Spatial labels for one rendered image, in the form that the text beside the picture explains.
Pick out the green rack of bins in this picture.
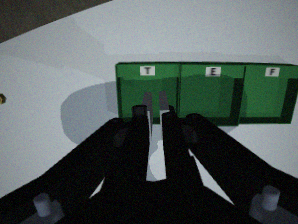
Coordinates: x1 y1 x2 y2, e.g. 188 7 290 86
115 62 298 126

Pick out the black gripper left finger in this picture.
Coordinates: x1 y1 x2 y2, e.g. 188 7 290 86
0 92 153 224

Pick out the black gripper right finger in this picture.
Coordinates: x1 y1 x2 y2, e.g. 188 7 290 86
159 91 298 224

